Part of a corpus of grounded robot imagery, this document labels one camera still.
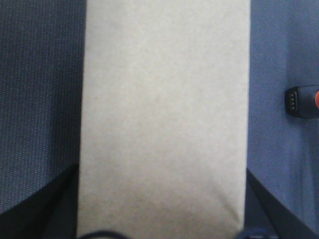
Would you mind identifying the orange black barcode scanner gun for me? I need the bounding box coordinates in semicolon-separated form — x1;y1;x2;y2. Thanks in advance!
285;85;319;119

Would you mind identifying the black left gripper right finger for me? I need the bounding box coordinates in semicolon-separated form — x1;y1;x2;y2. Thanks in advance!
243;170;319;239

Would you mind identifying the brown cardboard package box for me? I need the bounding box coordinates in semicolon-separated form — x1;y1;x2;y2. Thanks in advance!
77;0;251;239

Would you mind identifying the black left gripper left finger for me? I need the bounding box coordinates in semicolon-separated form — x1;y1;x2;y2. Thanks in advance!
0;164;79;239

